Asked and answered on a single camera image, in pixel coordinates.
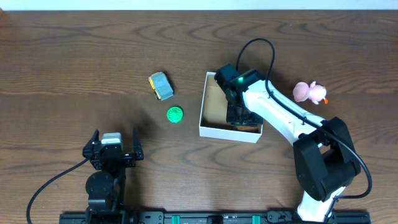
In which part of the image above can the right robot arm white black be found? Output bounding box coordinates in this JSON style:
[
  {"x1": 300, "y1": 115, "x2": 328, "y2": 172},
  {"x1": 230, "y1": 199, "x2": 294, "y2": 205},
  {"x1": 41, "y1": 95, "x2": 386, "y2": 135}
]
[{"x1": 215, "y1": 64, "x2": 361, "y2": 222}]

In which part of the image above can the pink white duck toy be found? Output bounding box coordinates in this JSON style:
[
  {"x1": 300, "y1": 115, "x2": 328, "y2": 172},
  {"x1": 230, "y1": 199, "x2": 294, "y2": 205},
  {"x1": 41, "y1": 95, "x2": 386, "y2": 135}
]
[{"x1": 293, "y1": 81, "x2": 328, "y2": 105}]

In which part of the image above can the grey yellow toy car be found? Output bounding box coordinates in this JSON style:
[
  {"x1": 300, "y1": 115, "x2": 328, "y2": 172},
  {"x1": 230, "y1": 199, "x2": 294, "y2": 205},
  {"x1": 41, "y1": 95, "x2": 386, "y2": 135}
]
[{"x1": 148, "y1": 72, "x2": 174, "y2": 101}]

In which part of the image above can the white cardboard box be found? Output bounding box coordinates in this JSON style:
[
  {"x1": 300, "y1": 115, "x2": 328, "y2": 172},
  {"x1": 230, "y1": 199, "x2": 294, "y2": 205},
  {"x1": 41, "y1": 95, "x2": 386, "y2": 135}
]
[{"x1": 199, "y1": 72, "x2": 262, "y2": 143}]

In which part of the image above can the brown plush bear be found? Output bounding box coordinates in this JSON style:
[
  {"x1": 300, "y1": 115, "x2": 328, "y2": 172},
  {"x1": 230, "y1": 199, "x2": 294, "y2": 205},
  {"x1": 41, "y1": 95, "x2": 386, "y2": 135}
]
[{"x1": 233, "y1": 126, "x2": 261, "y2": 133}]

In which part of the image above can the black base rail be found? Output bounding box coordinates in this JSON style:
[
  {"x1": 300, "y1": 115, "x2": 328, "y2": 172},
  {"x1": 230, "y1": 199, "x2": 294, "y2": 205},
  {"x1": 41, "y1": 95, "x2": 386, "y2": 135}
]
[{"x1": 58, "y1": 210, "x2": 371, "y2": 224}]

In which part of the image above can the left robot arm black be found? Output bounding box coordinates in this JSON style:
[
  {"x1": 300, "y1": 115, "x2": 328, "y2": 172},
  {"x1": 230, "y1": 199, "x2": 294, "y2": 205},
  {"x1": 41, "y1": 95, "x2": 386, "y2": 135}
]
[{"x1": 82, "y1": 129, "x2": 144, "y2": 212}]

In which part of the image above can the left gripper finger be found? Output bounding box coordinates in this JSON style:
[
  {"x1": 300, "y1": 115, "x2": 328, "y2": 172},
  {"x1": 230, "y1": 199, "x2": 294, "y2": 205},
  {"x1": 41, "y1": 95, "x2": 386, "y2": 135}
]
[
  {"x1": 132, "y1": 128, "x2": 144, "y2": 161},
  {"x1": 82, "y1": 129, "x2": 100, "y2": 157}
]

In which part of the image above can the green round toy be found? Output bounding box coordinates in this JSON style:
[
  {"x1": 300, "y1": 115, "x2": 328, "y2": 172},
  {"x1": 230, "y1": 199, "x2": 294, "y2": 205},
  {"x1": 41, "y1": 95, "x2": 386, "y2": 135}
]
[{"x1": 167, "y1": 106, "x2": 183, "y2": 123}]

